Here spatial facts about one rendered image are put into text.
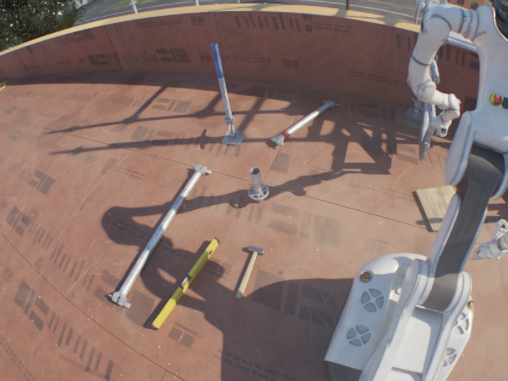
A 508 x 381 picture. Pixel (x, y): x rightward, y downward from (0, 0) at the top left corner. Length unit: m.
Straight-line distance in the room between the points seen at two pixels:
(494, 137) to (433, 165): 1.27
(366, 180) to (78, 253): 1.95
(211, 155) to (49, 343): 1.69
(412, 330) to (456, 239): 0.34
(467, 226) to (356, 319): 0.51
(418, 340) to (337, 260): 0.69
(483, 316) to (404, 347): 0.83
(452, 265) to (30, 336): 2.24
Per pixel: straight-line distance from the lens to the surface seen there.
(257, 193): 1.62
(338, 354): 1.17
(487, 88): 0.95
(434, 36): 0.98
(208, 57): 2.97
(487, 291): 1.84
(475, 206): 0.95
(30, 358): 2.09
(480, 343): 1.73
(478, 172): 0.92
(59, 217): 2.35
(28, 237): 2.51
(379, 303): 1.11
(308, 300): 1.44
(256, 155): 1.96
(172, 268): 1.61
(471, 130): 0.90
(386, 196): 1.82
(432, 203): 1.89
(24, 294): 2.27
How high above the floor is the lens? 1.38
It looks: 52 degrees down
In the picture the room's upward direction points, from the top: 10 degrees counter-clockwise
